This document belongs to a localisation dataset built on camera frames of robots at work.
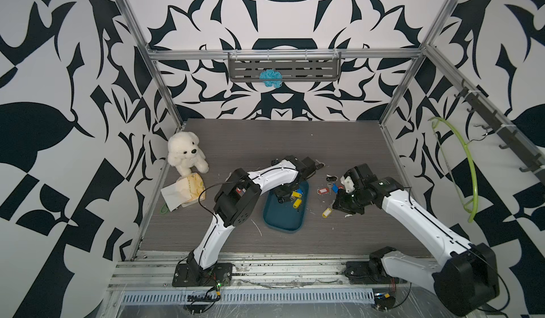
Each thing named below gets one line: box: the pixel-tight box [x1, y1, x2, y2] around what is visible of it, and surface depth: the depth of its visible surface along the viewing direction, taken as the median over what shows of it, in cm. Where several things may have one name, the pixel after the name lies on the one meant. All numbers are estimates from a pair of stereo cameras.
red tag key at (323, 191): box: [316, 187, 330, 196], surface depth 96 cm
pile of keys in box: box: [289, 188, 304, 213], surface depth 93 cm
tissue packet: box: [176, 172, 206, 208], surface depth 93 cm
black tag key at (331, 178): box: [325, 173, 339, 182], surface depth 101 cm
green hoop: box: [428, 117, 480, 224], surface depth 66 cm
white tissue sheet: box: [160, 177, 192, 213], surface depth 91 cm
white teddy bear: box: [167, 131, 210, 176], surface depth 90 cm
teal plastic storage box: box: [263, 181, 310, 232], surface depth 89 cm
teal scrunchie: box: [259, 68, 284, 89], surface depth 93 cm
